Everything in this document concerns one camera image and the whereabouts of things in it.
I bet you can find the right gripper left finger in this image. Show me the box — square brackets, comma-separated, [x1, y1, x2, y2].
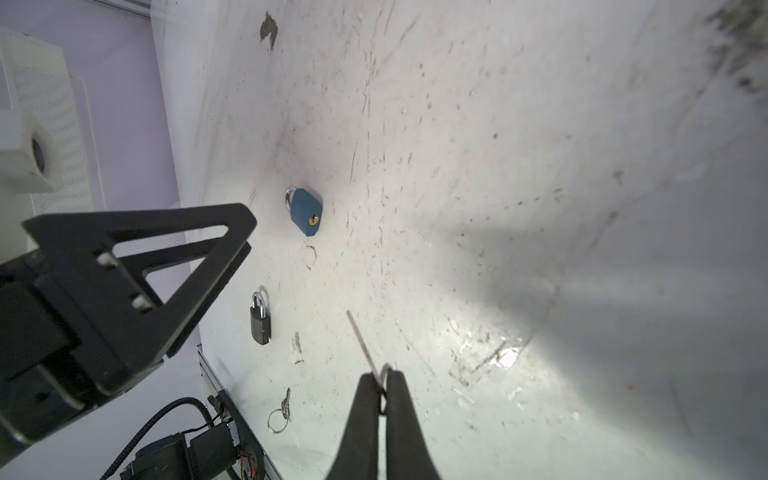
[327, 373, 381, 480]

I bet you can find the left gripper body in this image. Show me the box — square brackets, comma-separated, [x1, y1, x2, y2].
[1, 250, 105, 466]

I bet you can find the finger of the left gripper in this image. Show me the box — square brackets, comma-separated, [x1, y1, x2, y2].
[120, 236, 251, 360]
[22, 203, 257, 396]

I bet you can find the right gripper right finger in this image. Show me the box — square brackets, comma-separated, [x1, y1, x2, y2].
[384, 370, 440, 480]

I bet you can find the small silver key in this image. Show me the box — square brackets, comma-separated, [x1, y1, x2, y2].
[346, 310, 392, 393]

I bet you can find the blue padlock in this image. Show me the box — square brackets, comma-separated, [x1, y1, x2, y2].
[285, 185, 323, 237]

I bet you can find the black padlock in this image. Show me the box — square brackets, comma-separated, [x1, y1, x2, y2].
[250, 286, 271, 345]

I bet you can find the upper white mesh shelf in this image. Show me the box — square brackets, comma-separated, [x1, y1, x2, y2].
[1, 27, 98, 261]

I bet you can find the key with ring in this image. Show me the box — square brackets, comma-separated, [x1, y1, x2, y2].
[266, 387, 291, 435]

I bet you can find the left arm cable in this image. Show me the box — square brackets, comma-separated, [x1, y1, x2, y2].
[98, 395, 217, 480]

